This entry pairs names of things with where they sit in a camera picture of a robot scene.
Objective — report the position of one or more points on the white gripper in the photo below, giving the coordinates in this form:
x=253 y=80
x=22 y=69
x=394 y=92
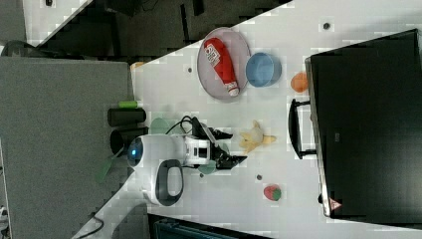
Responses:
x=199 y=151

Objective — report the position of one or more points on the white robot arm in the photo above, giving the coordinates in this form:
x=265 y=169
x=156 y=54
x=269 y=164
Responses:
x=158 y=161

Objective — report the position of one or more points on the black toaster oven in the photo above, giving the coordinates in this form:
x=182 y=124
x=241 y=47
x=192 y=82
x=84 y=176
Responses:
x=366 y=111

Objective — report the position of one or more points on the green perforated colander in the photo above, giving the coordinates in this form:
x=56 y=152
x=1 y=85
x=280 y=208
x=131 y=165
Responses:
x=181 y=129

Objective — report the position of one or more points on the toy strawberry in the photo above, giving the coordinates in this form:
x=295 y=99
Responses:
x=273 y=192

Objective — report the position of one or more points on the blue cup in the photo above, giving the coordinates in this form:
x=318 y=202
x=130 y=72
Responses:
x=263 y=70

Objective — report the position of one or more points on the pink round plate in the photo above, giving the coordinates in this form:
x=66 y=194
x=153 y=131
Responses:
x=239 y=53

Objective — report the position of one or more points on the red ketchup bottle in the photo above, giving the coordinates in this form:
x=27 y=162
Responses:
x=219 y=58

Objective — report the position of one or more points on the large black pan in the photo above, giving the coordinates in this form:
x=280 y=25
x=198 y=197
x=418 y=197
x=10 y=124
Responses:
x=120 y=139

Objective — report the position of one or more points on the orange toy fruit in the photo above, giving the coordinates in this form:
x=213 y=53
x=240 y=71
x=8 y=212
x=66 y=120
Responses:
x=299 y=82

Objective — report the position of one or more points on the small black pot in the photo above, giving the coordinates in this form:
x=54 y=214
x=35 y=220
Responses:
x=120 y=117

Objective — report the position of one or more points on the green lime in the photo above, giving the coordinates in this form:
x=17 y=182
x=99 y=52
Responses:
x=128 y=104

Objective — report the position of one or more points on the green slotted spatula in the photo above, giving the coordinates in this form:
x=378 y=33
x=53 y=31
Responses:
x=101 y=175

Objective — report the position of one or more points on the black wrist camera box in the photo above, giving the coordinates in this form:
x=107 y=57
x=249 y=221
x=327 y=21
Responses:
x=201 y=130

